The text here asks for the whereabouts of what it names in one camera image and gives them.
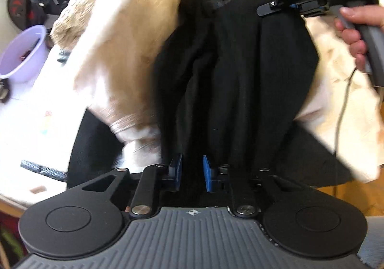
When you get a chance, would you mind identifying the black garment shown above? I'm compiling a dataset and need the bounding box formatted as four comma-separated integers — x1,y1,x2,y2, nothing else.
66,0,358,194

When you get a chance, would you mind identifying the person's right hand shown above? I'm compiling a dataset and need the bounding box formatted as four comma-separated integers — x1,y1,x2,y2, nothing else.
335,5,384,72

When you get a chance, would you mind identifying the purple plastic bowl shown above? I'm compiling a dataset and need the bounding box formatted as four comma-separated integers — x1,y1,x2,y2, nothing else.
1,25,49,84

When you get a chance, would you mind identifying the grey cable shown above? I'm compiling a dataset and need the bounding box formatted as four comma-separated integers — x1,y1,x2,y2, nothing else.
333,67,359,155

